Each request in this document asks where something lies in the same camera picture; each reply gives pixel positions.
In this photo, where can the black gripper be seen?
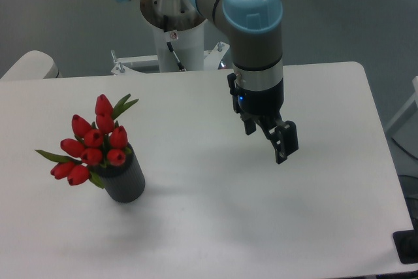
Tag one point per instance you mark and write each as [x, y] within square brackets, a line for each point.
[267, 105]

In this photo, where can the red tulip bouquet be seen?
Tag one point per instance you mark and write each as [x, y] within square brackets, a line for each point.
[96, 148]

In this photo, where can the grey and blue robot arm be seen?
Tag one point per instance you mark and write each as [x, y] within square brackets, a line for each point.
[253, 29]

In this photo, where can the dark grey ribbed vase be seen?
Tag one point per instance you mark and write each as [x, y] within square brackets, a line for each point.
[125, 183]

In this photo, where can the white furniture leg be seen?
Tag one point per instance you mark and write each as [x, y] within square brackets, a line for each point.
[406, 111]

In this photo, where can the white chair armrest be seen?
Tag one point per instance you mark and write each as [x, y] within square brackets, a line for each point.
[33, 65]

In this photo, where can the metal base frame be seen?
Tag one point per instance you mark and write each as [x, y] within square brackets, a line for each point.
[213, 59]

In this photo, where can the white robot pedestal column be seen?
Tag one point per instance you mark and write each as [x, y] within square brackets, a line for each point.
[175, 25]

